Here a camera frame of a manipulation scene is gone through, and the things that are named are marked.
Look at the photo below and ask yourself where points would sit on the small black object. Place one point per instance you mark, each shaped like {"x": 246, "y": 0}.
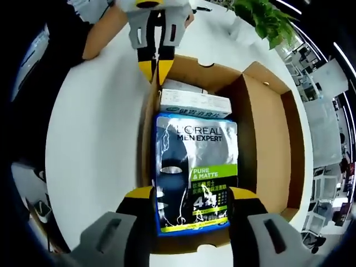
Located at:
{"x": 203, "y": 9}

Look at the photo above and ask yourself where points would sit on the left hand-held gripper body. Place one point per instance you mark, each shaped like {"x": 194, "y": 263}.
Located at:
{"x": 172, "y": 4}

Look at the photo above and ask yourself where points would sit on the person's left hand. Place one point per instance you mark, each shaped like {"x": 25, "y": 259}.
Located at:
{"x": 191, "y": 17}

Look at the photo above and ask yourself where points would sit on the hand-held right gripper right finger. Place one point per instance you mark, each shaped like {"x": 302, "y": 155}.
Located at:
{"x": 264, "y": 242}

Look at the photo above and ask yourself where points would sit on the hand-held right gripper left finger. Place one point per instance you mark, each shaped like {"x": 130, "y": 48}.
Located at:
{"x": 111, "y": 239}

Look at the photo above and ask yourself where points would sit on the white rectangular carton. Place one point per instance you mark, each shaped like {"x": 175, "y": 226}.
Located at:
{"x": 194, "y": 103}

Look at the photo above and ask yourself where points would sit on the blue tissue pack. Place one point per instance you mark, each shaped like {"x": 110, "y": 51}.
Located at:
{"x": 178, "y": 233}

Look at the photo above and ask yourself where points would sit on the green potted plant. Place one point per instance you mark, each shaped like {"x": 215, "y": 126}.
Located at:
{"x": 261, "y": 19}

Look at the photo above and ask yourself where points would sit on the white desk partition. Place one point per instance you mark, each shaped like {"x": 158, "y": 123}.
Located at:
{"x": 325, "y": 133}

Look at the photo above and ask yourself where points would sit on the group of white office chairs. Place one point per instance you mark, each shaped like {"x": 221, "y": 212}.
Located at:
{"x": 320, "y": 222}

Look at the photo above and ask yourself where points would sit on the brown cardboard shoe box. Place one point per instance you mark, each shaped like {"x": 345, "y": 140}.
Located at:
{"x": 264, "y": 125}

